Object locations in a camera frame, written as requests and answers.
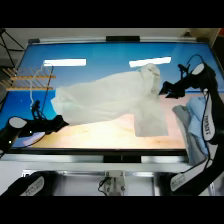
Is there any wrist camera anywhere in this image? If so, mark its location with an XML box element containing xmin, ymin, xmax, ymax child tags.
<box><xmin>32</xmin><ymin>99</ymin><xmax>47</xmax><ymax>121</ymax></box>
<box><xmin>177</xmin><ymin>63</ymin><xmax>192</xmax><ymax>80</ymax></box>

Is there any black cable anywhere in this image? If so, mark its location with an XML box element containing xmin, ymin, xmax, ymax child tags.
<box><xmin>97</xmin><ymin>176</ymin><xmax>112</xmax><ymax>196</ymax></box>
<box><xmin>185</xmin><ymin>54</ymin><xmax>206</xmax><ymax>68</ymax></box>

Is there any silver frame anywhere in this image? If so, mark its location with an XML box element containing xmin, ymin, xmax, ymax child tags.
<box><xmin>0</xmin><ymin>153</ymin><xmax>224</xmax><ymax>197</ymax></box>

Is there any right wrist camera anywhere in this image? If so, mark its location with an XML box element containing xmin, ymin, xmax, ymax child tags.
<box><xmin>177</xmin><ymin>63</ymin><xmax>192</xmax><ymax>80</ymax></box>

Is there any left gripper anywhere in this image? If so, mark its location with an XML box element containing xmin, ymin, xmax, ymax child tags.
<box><xmin>44</xmin><ymin>114</ymin><xmax>70</xmax><ymax>135</ymax></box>

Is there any grey garment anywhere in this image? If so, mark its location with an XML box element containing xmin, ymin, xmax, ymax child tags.
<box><xmin>172</xmin><ymin>104</ymin><xmax>202</xmax><ymax>166</ymax></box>

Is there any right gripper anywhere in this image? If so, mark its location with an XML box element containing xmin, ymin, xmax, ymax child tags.
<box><xmin>158</xmin><ymin>79</ymin><xmax>194</xmax><ymax>100</ymax></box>

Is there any white T-shirt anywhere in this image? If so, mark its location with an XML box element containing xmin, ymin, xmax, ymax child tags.
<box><xmin>51</xmin><ymin>62</ymin><xmax>170</xmax><ymax>138</ymax></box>

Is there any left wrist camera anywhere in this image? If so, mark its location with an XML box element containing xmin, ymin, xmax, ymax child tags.
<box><xmin>32</xmin><ymin>99</ymin><xmax>47</xmax><ymax>121</ymax></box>

